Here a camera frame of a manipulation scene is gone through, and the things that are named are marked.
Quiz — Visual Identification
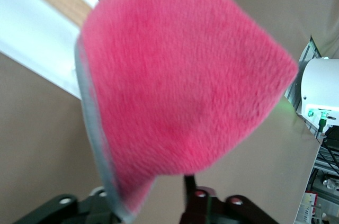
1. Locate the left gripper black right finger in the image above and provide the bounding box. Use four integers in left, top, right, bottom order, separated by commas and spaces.
179, 175, 278, 224

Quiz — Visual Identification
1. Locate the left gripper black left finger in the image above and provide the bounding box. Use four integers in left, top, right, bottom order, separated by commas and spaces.
12, 186, 122, 224

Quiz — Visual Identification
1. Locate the pink towel with grey edge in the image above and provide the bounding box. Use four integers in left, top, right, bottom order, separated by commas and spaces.
73, 0, 300, 223

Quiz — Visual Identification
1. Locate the metal shelf with items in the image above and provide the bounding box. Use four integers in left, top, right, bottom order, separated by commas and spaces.
293, 126, 339, 224

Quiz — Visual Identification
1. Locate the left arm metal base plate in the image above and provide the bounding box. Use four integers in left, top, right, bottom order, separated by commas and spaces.
284, 35, 328, 140

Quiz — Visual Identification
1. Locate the white rack base plate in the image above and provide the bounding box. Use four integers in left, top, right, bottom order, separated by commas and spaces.
0, 0, 100, 100

